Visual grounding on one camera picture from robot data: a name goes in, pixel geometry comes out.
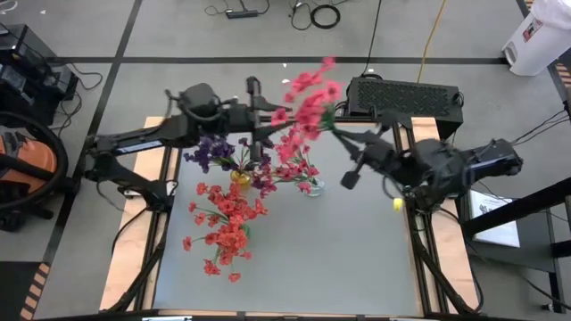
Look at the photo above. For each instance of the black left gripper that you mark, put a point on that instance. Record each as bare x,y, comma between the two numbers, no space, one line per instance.
238,117

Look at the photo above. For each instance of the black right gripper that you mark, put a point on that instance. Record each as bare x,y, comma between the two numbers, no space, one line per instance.
383,158

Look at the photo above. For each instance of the red artificial flower bunch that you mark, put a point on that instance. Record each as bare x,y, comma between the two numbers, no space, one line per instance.
212,267
232,205
227,238

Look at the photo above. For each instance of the green glass vase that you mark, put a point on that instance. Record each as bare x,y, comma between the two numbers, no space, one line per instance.
246,231

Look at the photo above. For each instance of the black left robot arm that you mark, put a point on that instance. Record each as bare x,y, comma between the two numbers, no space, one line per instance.
134,142

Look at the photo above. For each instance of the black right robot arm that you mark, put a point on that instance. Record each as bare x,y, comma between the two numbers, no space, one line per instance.
446,169

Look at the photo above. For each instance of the clear glass vase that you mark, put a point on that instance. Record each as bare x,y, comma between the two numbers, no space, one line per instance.
317,191

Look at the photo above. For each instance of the amber glass vase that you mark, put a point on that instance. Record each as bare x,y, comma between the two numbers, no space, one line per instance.
241,179

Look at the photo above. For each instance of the black perforated computer case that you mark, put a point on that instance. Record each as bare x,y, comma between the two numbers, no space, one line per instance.
401,98

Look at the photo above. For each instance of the black power strip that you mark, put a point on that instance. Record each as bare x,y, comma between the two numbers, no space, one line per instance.
243,14

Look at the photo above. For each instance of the white paper booklet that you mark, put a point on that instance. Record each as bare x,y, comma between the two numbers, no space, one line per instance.
495,223

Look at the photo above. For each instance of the black metal stand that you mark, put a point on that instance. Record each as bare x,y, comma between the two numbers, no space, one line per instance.
513,214

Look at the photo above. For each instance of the orange vacuum cleaner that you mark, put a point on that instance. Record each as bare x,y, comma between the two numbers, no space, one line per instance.
63,160
31,160

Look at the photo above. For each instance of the white pedal trash bin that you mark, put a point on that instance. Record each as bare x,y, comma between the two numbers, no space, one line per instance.
540,44

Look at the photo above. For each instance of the black equipment cart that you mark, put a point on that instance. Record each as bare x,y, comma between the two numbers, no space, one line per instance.
22,80

